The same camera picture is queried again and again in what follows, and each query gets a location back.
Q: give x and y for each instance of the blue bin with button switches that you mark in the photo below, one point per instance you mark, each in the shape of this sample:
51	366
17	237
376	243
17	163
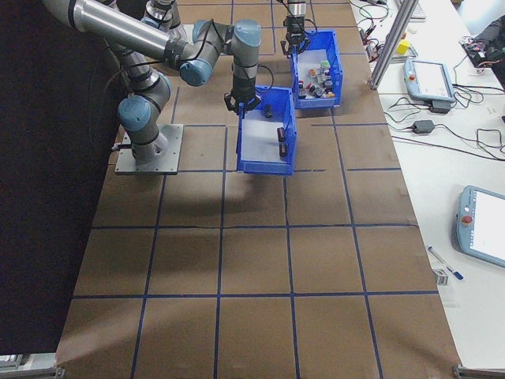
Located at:
315	103

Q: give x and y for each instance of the blue bin with capacitors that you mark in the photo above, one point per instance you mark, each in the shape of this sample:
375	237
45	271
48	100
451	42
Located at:
268	168

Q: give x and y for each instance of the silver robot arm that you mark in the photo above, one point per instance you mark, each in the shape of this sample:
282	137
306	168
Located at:
118	23

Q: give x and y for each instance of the red mushroom push button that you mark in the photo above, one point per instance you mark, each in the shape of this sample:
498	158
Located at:
302	90
315	90

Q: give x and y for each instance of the small dark hub box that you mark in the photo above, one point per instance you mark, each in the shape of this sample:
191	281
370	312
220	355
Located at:
366	31
374	50

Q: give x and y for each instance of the small striped white box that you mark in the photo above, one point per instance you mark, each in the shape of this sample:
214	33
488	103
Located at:
442	277

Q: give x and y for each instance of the dark brown cylindrical capacitor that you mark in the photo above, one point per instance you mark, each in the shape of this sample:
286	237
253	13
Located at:
283	151
281	134

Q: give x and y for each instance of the yellow block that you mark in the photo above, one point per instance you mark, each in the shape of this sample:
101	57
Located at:
403	46

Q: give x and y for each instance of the grey teach pendant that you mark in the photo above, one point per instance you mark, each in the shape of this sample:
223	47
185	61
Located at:
428	81
483	227

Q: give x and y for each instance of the black power adapter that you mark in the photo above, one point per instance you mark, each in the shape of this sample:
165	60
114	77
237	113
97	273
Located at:
423	126
440	107

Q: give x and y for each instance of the black bag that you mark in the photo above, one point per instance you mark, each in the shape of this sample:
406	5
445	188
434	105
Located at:
491	27

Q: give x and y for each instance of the white pen with blue cap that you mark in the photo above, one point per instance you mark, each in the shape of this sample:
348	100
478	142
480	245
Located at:
446	263

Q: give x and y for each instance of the green contact block switch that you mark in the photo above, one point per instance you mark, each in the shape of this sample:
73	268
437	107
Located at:
324	63

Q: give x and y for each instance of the orange contact block switch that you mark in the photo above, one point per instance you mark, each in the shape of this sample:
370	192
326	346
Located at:
313	72

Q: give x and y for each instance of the white contact block switch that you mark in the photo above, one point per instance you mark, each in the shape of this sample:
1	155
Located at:
322	78

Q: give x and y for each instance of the yellow push button switch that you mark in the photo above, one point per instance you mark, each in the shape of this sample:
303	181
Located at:
330	90

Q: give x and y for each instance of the white square base plate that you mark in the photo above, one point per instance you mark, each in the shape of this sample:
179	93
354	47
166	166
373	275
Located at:
173	158

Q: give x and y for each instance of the aluminium profile post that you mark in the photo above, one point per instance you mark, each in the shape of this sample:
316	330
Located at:
388	43

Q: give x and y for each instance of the black frame cover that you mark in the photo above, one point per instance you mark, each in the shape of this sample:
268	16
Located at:
39	197

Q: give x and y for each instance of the metal frame bar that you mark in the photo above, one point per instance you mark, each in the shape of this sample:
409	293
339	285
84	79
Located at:
27	369
477	373

